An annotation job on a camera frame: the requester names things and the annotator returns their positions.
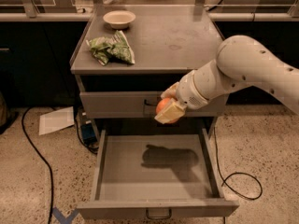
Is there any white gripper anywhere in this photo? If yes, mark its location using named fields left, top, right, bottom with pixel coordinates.
left=155, top=71, right=208, bottom=124

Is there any orange fruit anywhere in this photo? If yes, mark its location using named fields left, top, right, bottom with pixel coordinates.
left=156, top=98, right=178, bottom=124

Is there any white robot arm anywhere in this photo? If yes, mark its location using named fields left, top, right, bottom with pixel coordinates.
left=155, top=35, right=299, bottom=124

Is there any grey metal drawer cabinet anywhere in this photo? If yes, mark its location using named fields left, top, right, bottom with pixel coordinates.
left=71, top=5, right=222, bottom=136

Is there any open grey middle drawer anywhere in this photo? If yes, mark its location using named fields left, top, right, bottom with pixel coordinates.
left=78, top=128, right=239, bottom=219

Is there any closed grey upper drawer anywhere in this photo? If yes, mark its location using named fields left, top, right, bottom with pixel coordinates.
left=79, top=90, right=230, bottom=119

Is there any green chip bag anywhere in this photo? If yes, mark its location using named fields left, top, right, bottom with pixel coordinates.
left=86, top=30, right=135, bottom=66

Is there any blue power box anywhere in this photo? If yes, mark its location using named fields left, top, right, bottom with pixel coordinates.
left=80, top=123, right=96, bottom=144

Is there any white paper bowl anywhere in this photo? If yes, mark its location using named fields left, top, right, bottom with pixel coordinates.
left=103, top=10, right=135, bottom=30

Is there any white paper sheet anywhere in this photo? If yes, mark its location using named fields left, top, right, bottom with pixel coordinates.
left=39, top=106, right=75, bottom=135

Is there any dark counter cabinet right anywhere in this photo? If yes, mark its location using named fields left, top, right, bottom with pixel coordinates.
left=215, top=21, right=299, bottom=105

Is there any dark counter cabinet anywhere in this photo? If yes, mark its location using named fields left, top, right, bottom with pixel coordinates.
left=0, top=21, right=87, bottom=107
left=215, top=21, right=299, bottom=105

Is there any dark counter cabinet left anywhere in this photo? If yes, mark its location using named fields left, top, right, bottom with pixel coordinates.
left=0, top=21, right=87, bottom=107

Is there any blue floor tape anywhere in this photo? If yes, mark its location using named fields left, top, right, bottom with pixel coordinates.
left=52, top=207, right=78, bottom=224

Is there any black floor cable right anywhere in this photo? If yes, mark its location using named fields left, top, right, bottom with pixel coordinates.
left=213, top=126, right=264, bottom=202

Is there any black floor cable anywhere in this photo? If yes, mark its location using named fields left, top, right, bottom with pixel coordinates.
left=21, top=105, right=56, bottom=224
left=213, top=126, right=264, bottom=202

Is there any black floor cable left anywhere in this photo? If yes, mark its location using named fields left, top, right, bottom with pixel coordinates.
left=21, top=105, right=56, bottom=224

